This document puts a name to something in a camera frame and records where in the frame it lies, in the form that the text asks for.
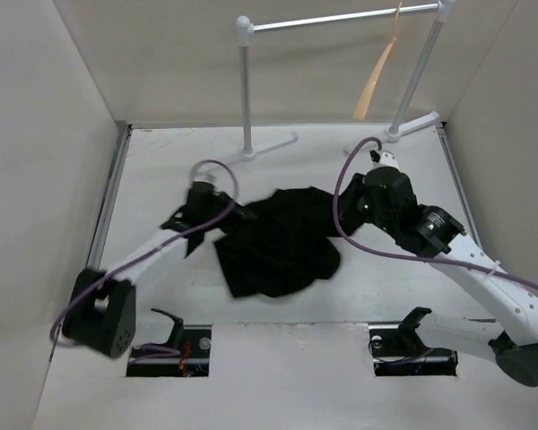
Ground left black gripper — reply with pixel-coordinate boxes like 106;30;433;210
202;190;258;236

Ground black trousers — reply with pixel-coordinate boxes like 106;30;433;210
214;186;342;298

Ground beige wooden hanger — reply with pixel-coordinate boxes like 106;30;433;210
352;2;403;122

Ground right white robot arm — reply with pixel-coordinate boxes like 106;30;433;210
338;150;538;387

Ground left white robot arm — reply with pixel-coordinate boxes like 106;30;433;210
60;181;257;359

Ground white clothes rack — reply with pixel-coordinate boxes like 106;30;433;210
232;0;456;162

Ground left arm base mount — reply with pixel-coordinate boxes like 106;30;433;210
126;325;213;378

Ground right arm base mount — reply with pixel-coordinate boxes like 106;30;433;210
368;322;458;377

